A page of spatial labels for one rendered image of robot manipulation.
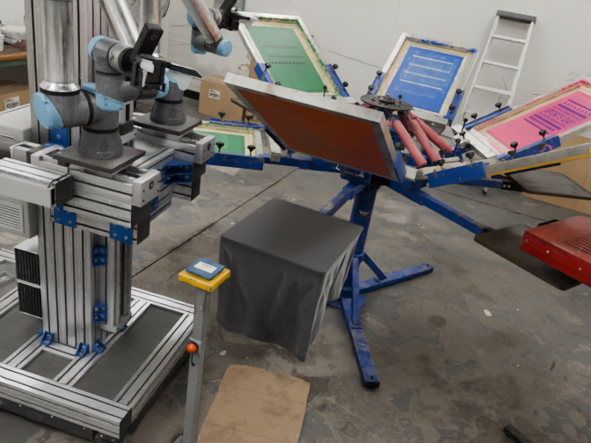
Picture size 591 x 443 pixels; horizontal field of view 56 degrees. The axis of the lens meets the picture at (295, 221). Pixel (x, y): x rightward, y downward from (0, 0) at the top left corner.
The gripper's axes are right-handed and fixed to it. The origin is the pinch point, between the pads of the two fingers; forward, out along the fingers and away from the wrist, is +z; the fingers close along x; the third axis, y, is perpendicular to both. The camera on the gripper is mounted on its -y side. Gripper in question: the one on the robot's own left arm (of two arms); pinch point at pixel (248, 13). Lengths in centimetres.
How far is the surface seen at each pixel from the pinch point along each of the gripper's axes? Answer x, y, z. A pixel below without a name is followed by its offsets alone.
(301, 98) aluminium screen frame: 83, 3, -57
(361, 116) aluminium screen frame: 104, 1, -51
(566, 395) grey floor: 206, 141, 92
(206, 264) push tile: 85, 60, -88
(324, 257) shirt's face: 106, 59, -46
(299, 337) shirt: 112, 91, -56
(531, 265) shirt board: 163, 51, 24
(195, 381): 95, 108, -91
